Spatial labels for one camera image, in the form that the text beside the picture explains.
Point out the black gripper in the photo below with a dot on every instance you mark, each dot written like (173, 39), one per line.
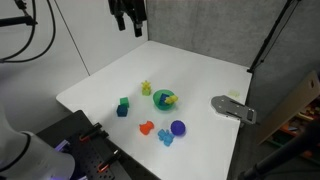
(128, 6)

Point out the yellow toy animal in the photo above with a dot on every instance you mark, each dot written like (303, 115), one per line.
(171, 99)

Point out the blue toy block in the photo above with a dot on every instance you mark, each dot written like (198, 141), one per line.
(163, 99)

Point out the green bowl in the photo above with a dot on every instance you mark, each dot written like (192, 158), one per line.
(158, 103)

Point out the orange toy animal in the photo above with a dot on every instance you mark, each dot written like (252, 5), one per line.
(146, 128)

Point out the light blue toy animal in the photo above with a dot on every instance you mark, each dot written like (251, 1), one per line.
(165, 137)

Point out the wooden toy shelf colourful bins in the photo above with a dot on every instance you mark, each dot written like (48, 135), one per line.
(290, 100)

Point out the yellow figure on green block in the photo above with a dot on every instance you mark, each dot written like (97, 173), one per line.
(146, 88)

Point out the green cube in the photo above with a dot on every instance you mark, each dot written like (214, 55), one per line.
(124, 102)

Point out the dark blue cube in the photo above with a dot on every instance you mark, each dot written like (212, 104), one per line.
(122, 111)

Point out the black horizontal bar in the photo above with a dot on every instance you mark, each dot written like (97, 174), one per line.
(16, 21)

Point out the purple ball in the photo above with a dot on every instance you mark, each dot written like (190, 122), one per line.
(178, 128)

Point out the black perforated mounting board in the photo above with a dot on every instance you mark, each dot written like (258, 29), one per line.
(83, 150)

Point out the grey metal plate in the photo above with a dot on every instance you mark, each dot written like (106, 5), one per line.
(233, 108)

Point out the thin black stand pole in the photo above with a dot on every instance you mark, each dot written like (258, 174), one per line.
(270, 36)

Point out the black camera tripod stand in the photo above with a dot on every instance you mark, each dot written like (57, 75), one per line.
(283, 153)

